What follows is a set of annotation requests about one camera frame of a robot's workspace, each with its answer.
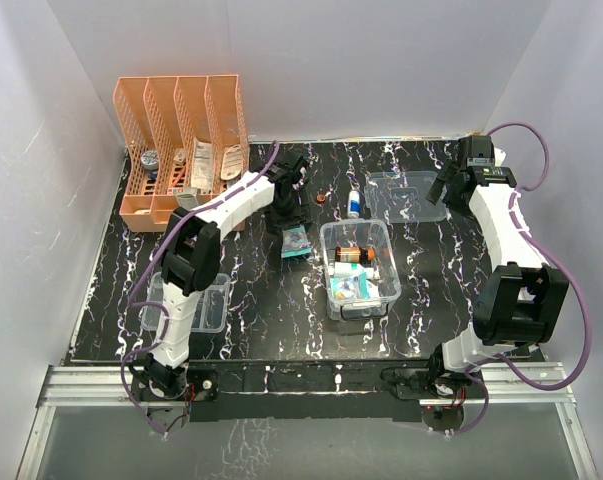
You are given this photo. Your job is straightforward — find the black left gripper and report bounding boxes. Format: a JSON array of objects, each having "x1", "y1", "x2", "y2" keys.
[{"x1": 266, "y1": 188, "x2": 310, "y2": 237}]

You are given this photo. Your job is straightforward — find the white paper packet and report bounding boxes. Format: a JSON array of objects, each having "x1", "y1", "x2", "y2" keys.
[{"x1": 190, "y1": 139, "x2": 214, "y2": 194}]

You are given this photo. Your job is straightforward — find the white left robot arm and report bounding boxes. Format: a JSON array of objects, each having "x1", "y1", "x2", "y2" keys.
[{"x1": 135, "y1": 150, "x2": 310, "y2": 399}]

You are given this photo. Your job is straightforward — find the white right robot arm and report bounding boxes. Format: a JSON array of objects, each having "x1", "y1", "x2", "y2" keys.
[{"x1": 426, "y1": 135, "x2": 569, "y2": 397}]

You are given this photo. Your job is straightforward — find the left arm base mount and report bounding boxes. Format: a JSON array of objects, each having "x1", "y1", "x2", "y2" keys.
[{"x1": 124, "y1": 357, "x2": 219, "y2": 422}]

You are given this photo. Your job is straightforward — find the white blue mask packet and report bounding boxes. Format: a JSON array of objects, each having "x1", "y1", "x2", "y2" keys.
[{"x1": 330, "y1": 277, "x2": 379, "y2": 305}]

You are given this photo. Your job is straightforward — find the clear plastic box lid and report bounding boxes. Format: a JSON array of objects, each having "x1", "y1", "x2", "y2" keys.
[{"x1": 364, "y1": 171, "x2": 448, "y2": 224}]

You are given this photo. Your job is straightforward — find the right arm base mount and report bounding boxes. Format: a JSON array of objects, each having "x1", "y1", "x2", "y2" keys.
[{"x1": 380, "y1": 360, "x2": 480, "y2": 430}]

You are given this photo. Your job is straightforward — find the white medicine box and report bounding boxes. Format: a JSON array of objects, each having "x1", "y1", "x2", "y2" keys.
[{"x1": 174, "y1": 187, "x2": 200, "y2": 211}]

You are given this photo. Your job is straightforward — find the white green medicine bottle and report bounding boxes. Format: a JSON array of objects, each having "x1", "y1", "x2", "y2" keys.
[{"x1": 328, "y1": 262, "x2": 375, "y2": 278}]

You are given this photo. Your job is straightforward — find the clear plastic storage box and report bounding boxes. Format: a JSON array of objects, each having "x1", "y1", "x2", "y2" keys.
[{"x1": 319, "y1": 219, "x2": 402, "y2": 321}]

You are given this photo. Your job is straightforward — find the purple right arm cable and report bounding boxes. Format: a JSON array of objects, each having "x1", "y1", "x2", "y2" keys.
[{"x1": 455, "y1": 121, "x2": 594, "y2": 436}]

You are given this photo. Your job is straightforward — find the beige blister pack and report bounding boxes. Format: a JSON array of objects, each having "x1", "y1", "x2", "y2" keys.
[{"x1": 220, "y1": 144, "x2": 243, "y2": 181}]

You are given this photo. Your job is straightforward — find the white blue bandage roll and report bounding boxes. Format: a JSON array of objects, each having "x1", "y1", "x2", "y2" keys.
[{"x1": 347, "y1": 189, "x2": 361, "y2": 219}]

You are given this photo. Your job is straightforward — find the brown medicine bottle orange cap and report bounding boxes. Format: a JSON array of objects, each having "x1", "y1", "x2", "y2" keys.
[{"x1": 335, "y1": 246, "x2": 376, "y2": 265}]

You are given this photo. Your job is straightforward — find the aluminium frame rail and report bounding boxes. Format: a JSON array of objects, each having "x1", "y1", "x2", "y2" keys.
[{"x1": 18, "y1": 365, "x2": 598, "y2": 479}]

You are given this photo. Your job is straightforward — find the round blue white tin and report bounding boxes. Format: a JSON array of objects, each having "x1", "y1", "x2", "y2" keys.
[{"x1": 140, "y1": 149, "x2": 159, "y2": 182}]

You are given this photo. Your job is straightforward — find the teal bandage packet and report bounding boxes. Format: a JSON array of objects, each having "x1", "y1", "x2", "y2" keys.
[
  {"x1": 330, "y1": 274, "x2": 370, "y2": 301},
  {"x1": 281, "y1": 225, "x2": 312, "y2": 259}
]

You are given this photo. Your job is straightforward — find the clear divided tray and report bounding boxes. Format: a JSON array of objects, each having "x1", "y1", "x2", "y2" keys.
[{"x1": 140, "y1": 273, "x2": 231, "y2": 334}]

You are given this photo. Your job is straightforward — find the orange plastic file organizer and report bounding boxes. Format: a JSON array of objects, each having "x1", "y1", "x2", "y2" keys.
[{"x1": 113, "y1": 75, "x2": 250, "y2": 233}]

